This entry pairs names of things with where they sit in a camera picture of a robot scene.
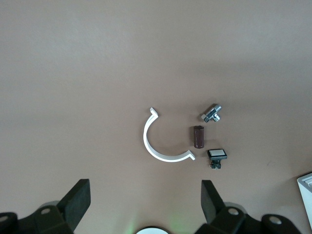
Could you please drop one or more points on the white drawer cabinet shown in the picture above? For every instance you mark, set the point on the white drawer cabinet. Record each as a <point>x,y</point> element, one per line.
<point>306,192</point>

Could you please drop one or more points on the chrome metal fitting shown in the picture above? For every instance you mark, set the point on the chrome metal fitting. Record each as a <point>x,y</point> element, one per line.
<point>211,112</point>

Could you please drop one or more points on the brown table mat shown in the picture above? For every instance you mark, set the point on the brown table mat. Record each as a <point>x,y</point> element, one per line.
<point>73,73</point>

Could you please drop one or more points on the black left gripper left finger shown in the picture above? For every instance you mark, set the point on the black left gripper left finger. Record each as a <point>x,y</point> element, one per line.
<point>75,200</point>

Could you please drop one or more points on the white semicircular pipe clamp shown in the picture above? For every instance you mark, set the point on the white semicircular pipe clamp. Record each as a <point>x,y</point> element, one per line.
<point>146,141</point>

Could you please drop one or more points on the black square white-faced button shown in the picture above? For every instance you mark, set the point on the black square white-faced button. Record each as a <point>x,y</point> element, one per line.
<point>217,154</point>

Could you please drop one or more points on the dark brown cylinder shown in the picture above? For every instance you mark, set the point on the dark brown cylinder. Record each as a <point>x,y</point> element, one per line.
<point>198,136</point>

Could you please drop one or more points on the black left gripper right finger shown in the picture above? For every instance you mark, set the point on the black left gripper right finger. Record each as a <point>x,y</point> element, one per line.
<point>212,204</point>

